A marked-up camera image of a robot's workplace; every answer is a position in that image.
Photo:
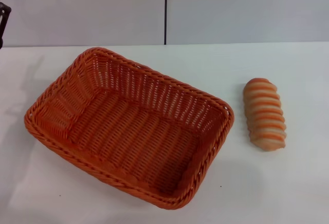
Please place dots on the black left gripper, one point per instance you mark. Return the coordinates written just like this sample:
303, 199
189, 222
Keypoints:
3, 21

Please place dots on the orange woven plastic basket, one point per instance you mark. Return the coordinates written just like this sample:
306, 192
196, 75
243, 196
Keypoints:
133, 136

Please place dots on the striped orange white bread roll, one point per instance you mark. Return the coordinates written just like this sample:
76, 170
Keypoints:
264, 113

